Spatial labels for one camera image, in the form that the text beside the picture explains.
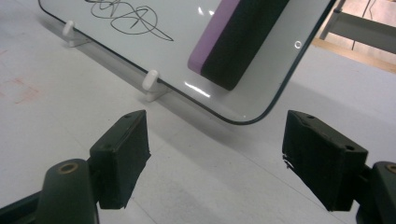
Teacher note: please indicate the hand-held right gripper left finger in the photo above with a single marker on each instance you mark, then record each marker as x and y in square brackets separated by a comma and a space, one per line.
[120, 158]

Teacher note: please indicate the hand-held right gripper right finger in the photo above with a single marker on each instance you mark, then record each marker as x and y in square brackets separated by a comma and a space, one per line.
[323, 161]

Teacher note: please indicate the white whiteboard with scribble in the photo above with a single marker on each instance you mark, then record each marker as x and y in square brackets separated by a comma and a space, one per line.
[174, 62]

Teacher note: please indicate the purple and black eraser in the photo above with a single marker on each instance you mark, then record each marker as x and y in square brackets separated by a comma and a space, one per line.
[236, 43]

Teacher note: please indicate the white plastic board stand foot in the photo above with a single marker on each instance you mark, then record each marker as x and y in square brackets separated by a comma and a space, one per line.
[71, 34]
[152, 85]

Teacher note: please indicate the grey metal table frame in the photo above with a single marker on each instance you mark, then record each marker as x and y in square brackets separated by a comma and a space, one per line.
[358, 26]

